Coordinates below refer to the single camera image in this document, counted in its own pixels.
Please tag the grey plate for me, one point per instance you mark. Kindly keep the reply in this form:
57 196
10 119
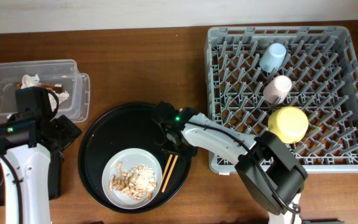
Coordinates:
130 158

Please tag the clear plastic waste bin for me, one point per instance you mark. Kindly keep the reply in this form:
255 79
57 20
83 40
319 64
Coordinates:
63 73

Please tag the wooden chopstick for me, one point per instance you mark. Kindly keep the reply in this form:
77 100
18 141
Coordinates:
169 172
167 165

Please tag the grey plastic dishwasher rack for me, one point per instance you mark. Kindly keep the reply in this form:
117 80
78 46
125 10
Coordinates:
322 65

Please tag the brown foil wrapper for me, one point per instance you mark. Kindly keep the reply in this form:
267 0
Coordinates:
56 88

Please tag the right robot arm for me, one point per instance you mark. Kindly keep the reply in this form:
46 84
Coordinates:
269 171

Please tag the pink plastic cup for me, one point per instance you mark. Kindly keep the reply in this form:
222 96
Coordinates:
278 89

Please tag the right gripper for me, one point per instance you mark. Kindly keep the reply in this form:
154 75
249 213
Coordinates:
168 144

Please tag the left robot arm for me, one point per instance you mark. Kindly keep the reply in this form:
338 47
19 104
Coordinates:
28 140

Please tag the yellow plastic bowl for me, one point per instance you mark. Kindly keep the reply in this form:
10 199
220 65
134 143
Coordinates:
289 124

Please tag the round black serving tray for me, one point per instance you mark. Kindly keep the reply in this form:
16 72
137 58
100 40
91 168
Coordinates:
120 128

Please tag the blue plastic cup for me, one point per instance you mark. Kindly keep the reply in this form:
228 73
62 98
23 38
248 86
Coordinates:
273 58

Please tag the white napkin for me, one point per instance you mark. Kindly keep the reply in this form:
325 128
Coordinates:
27 79

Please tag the food scraps on plate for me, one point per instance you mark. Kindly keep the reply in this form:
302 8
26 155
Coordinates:
138 182

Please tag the white label on rack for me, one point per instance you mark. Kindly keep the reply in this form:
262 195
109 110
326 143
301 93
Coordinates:
224 173

